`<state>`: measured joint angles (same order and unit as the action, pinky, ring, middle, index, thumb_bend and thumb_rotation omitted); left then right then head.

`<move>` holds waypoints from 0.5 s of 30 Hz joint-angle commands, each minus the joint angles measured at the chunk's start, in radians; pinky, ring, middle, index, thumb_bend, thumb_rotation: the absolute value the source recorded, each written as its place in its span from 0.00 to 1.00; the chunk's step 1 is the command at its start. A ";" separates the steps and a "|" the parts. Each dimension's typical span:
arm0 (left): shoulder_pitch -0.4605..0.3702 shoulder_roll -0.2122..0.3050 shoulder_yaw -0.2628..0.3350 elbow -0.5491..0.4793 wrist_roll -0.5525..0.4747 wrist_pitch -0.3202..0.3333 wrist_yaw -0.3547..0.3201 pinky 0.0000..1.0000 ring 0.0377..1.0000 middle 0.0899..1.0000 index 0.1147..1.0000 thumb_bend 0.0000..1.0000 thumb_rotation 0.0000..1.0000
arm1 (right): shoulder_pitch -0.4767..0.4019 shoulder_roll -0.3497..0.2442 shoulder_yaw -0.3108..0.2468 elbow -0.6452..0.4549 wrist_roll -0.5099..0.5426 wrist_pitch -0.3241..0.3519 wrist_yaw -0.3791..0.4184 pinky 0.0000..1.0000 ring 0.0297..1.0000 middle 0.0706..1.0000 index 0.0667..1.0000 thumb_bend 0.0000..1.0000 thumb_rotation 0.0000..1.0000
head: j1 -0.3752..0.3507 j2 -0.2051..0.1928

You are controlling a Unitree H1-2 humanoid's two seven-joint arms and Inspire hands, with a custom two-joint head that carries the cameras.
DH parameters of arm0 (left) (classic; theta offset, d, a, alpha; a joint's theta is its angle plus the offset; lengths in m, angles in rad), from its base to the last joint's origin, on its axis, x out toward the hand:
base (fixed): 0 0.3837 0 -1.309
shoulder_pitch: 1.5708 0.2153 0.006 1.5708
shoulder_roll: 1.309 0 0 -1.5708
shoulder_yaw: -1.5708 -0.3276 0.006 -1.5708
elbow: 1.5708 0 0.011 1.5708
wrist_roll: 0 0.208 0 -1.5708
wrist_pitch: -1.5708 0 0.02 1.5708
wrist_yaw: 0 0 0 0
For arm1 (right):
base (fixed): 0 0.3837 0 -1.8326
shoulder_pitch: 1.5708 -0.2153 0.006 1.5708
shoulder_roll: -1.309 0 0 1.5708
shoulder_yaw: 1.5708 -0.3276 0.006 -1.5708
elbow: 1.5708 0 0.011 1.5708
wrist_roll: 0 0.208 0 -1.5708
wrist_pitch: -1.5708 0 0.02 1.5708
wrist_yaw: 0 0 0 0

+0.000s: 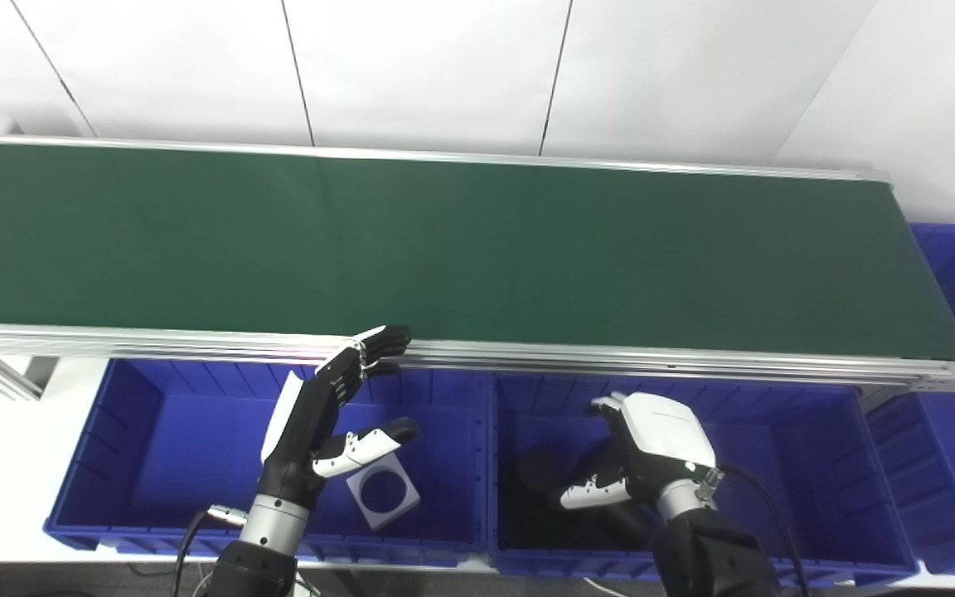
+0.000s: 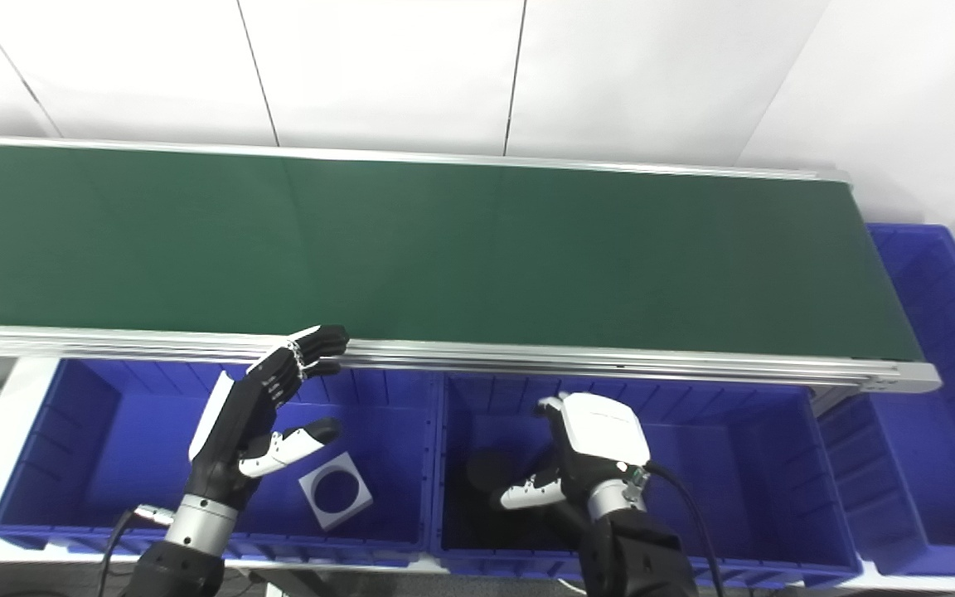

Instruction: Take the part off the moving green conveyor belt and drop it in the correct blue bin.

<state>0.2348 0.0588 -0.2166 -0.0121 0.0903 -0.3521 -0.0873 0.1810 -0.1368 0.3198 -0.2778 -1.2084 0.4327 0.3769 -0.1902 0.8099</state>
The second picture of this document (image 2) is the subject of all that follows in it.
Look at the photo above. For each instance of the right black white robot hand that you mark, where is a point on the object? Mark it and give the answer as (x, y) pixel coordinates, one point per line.
(602, 439)

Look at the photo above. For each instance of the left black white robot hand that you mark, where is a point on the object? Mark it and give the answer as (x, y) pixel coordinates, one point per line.
(233, 439)

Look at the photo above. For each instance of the blue plastic bin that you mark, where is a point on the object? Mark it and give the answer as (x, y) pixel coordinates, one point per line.
(942, 431)
(96, 456)
(743, 481)

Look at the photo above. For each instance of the grey square plate round hole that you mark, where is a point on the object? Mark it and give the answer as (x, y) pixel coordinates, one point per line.
(357, 502)

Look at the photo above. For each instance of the green conveyor belt aluminium frame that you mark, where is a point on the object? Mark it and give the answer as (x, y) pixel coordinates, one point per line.
(444, 249)

